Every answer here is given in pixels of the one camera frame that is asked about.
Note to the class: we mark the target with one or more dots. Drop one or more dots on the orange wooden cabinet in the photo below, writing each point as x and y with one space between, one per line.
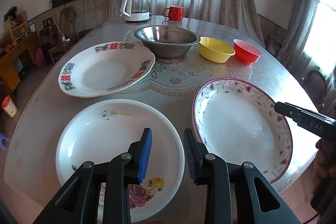
25 51

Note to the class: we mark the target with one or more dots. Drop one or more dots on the dark round back chair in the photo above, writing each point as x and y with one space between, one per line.
315 85

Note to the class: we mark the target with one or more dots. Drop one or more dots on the purple plastic stool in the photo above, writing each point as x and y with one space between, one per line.
3 140

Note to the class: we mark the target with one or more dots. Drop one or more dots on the white red trash bin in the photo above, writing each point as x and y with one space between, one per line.
9 106

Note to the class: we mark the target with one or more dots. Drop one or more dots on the white plate purple floral rim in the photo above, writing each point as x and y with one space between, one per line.
237 121

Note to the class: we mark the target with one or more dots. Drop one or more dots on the yellow plastic bowl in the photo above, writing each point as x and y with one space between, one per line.
215 50

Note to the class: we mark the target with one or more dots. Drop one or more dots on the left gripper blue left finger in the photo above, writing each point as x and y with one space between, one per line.
77 200

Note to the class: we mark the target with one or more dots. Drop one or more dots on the side window curtain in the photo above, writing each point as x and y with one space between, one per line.
300 23

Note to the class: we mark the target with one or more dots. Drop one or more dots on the right hand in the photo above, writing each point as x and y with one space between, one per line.
322 169

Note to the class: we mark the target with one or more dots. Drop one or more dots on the white rose garden plate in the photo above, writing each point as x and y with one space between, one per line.
106 129

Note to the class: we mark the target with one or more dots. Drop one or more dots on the red mug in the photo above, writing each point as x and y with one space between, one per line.
173 13

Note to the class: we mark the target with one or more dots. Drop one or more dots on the white glass electric kettle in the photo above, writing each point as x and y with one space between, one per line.
135 10

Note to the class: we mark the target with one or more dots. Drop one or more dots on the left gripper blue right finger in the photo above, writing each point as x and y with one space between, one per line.
235 193

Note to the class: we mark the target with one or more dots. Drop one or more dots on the red plastic bowl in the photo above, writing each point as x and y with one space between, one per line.
245 52

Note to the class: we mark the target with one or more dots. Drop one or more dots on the stainless steel bowl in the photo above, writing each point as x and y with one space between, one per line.
166 41

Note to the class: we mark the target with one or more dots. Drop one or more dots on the wooden chair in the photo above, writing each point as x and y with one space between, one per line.
67 34

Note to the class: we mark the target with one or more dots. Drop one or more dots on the white plate red characters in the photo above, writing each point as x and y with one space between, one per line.
105 69

